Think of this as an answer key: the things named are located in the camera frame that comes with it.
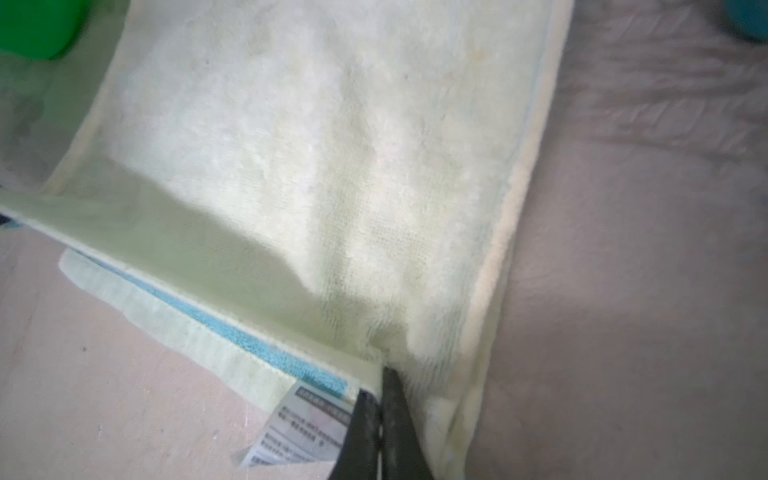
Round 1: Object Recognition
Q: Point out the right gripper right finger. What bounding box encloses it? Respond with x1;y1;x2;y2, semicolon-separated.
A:
381;367;434;480

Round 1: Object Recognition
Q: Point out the pale yellow teal towel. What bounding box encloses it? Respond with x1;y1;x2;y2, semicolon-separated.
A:
1;1;574;479

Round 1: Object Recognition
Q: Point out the teal plastic basket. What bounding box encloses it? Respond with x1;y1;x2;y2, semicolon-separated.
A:
723;0;768;43

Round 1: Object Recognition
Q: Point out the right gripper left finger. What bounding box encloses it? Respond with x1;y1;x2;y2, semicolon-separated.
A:
328;390;381;480

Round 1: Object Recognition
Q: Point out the green plastic basket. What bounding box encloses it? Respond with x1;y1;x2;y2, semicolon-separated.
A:
1;0;90;60

